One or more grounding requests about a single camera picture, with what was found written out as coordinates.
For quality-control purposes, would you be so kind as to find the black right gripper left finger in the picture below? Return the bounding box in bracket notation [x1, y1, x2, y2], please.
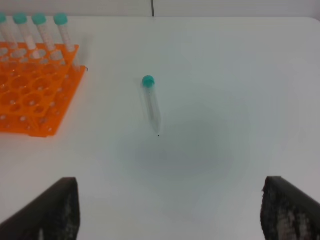
[0, 177, 81, 240]

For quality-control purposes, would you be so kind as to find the teal capped test tube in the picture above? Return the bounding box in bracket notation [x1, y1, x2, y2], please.
[142, 75, 162, 135]

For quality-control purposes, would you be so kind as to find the orange test tube rack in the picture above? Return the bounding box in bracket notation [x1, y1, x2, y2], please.
[0, 42, 86, 137]

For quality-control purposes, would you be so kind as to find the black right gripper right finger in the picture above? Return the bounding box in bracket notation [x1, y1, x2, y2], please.
[260, 176, 320, 240]

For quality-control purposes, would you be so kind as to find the racked test tube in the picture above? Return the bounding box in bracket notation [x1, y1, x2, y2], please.
[53, 13, 76, 58]
[31, 13, 62, 61]
[0, 12, 19, 50]
[13, 12, 41, 59]

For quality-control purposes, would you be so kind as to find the racked test tube far right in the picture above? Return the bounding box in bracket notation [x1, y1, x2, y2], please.
[53, 13, 76, 58]

